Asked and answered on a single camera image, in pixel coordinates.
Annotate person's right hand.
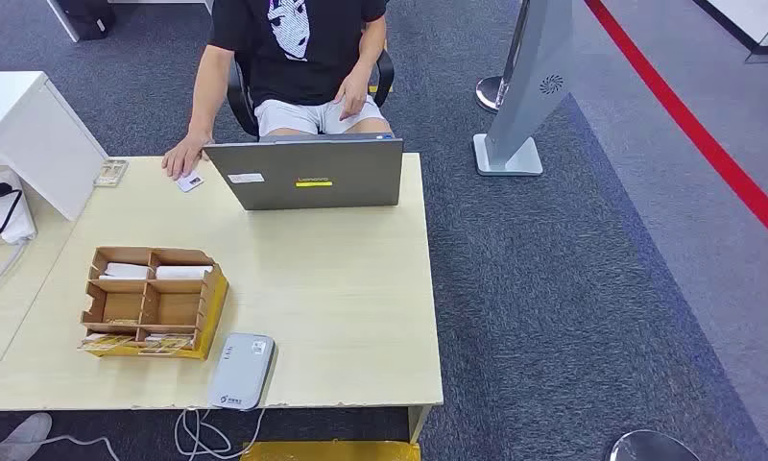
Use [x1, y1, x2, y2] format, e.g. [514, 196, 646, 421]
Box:
[161, 132, 215, 182]

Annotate person's left hand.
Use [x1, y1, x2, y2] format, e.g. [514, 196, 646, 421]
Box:
[332, 63, 372, 122]

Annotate white ID card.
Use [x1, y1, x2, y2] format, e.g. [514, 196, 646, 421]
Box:
[174, 170, 205, 194]

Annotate patterned room key card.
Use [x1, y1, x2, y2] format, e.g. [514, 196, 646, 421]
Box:
[76, 335, 134, 353]
[137, 335, 195, 356]

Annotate person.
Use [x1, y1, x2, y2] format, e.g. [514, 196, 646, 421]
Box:
[161, 0, 395, 182]

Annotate patterned key card stack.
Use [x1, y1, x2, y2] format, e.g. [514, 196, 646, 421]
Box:
[93, 158, 130, 188]

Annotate white card stack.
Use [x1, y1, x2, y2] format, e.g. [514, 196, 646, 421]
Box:
[156, 265, 213, 281]
[97, 262, 150, 281]

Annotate grey card reader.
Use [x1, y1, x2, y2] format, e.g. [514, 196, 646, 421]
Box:
[206, 332, 276, 412]

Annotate black office chair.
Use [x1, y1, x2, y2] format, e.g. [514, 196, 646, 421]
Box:
[227, 49, 396, 138]

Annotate grey laptop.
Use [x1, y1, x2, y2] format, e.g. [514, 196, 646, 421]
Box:
[203, 133, 405, 212]

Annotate wooden compartment organizer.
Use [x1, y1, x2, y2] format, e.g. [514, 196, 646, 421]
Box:
[78, 246, 227, 352]

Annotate white cabinet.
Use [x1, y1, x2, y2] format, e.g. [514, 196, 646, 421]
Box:
[0, 71, 109, 222]

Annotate yellow organizer base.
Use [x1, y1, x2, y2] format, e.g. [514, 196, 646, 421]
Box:
[85, 273, 230, 361]

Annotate black bag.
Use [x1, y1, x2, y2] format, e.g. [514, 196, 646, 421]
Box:
[56, 0, 117, 42]

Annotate grey kiosk stand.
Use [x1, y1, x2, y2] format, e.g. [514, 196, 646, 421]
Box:
[472, 0, 576, 178]

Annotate white power adapter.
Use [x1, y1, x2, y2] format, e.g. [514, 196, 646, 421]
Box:
[0, 168, 38, 246]

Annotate grey shoe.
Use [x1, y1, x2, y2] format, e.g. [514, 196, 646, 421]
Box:
[0, 412, 53, 461]

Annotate yellow box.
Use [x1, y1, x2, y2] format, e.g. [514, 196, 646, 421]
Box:
[239, 440, 421, 461]

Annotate table leg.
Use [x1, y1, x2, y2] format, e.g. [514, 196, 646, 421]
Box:
[407, 404, 434, 445]

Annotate white counter furniture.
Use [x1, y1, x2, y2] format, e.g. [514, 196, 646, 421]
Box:
[692, 0, 768, 65]

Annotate chrome round base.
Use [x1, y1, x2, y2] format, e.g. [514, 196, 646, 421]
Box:
[608, 429, 704, 461]

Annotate chrome stanchion post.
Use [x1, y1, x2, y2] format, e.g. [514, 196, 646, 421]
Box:
[475, 0, 530, 114]

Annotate grey floor cable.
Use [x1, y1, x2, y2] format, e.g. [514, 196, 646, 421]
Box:
[0, 241, 29, 303]

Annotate white looped cables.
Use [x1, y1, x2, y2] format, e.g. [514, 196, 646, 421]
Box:
[172, 408, 268, 461]

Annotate white thin cable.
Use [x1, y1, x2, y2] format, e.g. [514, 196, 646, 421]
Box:
[0, 412, 121, 461]

